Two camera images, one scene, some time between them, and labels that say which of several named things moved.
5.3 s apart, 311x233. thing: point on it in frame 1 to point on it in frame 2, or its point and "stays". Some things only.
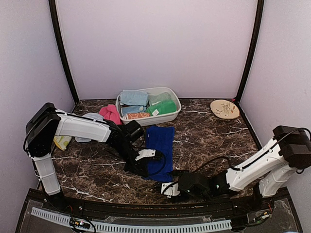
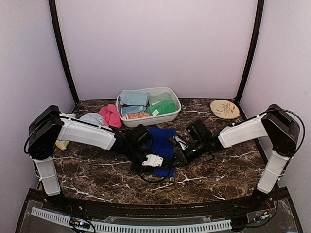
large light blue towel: (134, 97) stays
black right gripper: (180, 174) to (182, 158)
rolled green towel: (164, 107) stays
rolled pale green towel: (154, 99) stays
